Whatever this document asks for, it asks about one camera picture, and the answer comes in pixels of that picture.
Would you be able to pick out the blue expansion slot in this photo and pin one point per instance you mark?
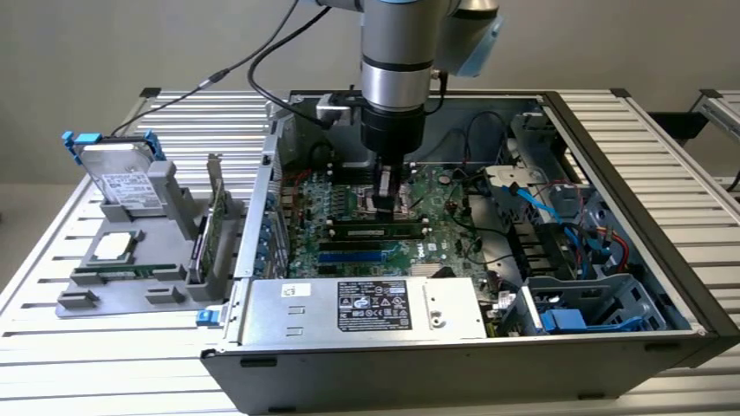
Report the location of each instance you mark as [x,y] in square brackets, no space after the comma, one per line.
[349,256]

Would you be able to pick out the blue plastic disk carrier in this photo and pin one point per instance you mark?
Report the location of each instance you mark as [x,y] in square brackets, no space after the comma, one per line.
[86,139]

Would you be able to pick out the installed green RAM stick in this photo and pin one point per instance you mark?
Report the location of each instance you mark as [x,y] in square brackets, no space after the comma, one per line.
[376,232]

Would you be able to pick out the silver CPU chip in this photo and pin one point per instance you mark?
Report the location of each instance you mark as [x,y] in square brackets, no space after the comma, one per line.
[114,246]

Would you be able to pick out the black expansion slot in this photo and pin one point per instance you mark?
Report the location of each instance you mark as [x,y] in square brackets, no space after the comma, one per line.
[349,246]

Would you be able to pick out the silver power supply unit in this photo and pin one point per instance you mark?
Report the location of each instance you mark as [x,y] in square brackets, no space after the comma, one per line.
[358,310]

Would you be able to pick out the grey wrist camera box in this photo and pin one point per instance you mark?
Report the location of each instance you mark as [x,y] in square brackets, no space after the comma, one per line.
[334,108]

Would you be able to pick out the silver hard disk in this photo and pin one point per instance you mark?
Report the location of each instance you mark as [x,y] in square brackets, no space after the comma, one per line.
[124,182]

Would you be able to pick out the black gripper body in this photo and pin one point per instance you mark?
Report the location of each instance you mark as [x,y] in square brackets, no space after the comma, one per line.
[393,130]

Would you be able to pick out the open black PC case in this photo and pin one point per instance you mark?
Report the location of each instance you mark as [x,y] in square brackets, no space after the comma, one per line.
[462,372]

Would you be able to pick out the green graphics card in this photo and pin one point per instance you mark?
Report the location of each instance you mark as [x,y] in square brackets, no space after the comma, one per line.
[209,216]

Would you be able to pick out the grey metal drive cage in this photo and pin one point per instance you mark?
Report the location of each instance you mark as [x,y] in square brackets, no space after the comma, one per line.
[601,299]

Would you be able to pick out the blue case latch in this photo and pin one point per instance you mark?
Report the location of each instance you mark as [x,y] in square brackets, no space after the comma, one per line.
[208,315]

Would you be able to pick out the metal CPU socket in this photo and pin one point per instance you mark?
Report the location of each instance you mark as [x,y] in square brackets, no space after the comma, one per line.
[406,201]

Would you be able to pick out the green motherboard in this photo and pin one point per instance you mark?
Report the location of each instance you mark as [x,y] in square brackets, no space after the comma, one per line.
[438,234]

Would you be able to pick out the silver chipset heatsink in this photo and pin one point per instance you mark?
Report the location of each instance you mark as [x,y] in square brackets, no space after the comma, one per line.
[432,271]

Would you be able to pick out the grey plastic parts rack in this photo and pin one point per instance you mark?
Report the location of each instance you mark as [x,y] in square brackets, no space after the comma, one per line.
[149,294]

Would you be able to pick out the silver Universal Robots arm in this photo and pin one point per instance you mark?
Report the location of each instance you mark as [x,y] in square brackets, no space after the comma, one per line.
[396,47]

